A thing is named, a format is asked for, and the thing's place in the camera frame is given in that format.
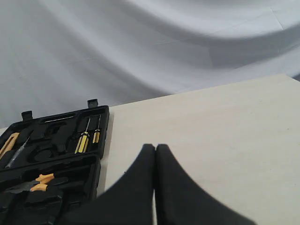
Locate orange handled pliers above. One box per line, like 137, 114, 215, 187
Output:
4, 173, 54, 194

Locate large yellow black screwdriver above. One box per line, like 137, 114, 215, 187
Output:
75, 118, 90, 154

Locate clear voltage tester screwdriver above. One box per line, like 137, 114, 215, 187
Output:
5, 137, 30, 168

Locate small yellow black screwdriver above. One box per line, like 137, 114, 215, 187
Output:
92, 115, 101, 144

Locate white backdrop cloth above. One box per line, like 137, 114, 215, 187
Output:
0, 0, 300, 128

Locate black plastic tool case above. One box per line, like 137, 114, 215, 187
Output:
0, 99, 109, 225

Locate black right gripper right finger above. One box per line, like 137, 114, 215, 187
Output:
155, 144, 255, 225

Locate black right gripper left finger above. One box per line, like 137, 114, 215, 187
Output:
61, 144, 155, 225

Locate orange utility knife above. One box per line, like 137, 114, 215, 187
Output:
0, 133, 19, 159

